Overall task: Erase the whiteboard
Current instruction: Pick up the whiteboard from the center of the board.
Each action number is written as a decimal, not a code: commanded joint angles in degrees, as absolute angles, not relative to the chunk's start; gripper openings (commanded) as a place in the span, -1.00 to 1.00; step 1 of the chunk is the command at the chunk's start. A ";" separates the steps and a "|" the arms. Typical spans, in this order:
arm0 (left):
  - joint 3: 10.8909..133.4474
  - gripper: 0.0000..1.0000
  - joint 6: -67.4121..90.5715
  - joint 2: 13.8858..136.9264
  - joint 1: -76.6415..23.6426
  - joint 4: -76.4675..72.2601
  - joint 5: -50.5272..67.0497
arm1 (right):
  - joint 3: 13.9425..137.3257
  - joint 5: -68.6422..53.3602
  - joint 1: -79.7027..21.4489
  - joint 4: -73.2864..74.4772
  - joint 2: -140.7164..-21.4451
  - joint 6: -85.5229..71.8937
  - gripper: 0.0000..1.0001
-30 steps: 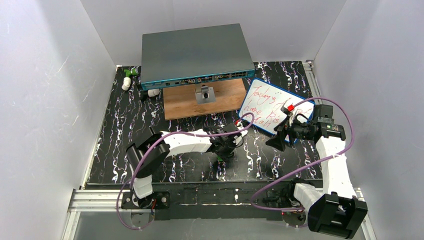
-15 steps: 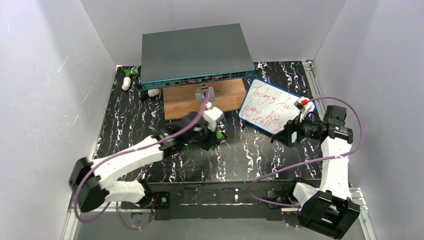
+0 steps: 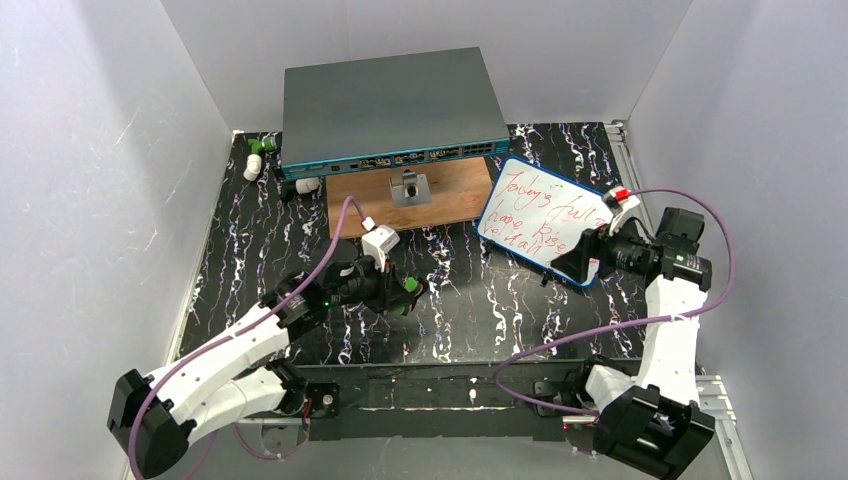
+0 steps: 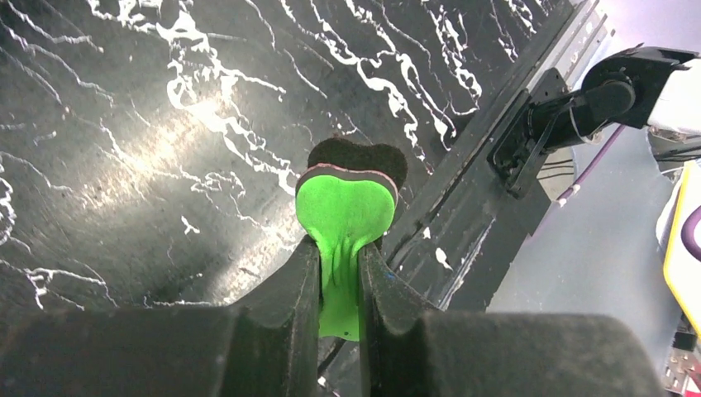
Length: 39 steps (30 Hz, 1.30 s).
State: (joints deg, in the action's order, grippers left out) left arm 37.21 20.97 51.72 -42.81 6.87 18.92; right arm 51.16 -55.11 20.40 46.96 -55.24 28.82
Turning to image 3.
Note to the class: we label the green and white pipe fitting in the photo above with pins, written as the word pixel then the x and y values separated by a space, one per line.
pixel 262 145

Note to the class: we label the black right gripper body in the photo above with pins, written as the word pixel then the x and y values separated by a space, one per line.
pixel 602 249

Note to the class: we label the right aluminium side rail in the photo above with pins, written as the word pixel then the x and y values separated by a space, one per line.
pixel 618 137

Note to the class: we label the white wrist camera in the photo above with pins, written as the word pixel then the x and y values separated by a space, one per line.
pixel 621 202
pixel 377 242

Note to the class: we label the blue-framed small whiteboard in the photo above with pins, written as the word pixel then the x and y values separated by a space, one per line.
pixel 538 215

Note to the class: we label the brown wooden board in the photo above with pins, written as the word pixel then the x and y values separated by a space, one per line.
pixel 459 190

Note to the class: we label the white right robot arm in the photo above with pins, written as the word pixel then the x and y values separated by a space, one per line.
pixel 651 420

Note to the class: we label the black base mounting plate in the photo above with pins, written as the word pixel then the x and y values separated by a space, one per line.
pixel 427 401

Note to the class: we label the white and black pipe fitting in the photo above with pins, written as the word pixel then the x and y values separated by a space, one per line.
pixel 292 188

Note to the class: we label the aluminium extrusion frame rail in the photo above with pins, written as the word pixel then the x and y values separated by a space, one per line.
pixel 540 381

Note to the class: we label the white pipe elbow fitting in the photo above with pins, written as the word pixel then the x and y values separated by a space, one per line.
pixel 253 167

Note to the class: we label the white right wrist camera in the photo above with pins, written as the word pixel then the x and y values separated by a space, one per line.
pixel 621 202

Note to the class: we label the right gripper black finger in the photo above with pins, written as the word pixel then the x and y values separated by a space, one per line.
pixel 580 271
pixel 585 249

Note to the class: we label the metal bracket with black knob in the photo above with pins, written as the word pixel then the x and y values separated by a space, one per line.
pixel 409 189

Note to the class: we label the green bone-shaped whiteboard eraser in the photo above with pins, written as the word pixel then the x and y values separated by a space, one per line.
pixel 416 286

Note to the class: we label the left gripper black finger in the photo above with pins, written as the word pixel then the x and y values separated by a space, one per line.
pixel 402 305
pixel 393 281

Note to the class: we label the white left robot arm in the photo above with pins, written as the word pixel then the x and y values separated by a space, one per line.
pixel 156 417

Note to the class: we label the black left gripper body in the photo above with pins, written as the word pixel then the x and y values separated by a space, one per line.
pixel 385 288

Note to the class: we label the grey network switch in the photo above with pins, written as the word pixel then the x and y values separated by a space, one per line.
pixel 388 112

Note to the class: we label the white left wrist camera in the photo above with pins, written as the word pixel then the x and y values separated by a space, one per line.
pixel 377 242

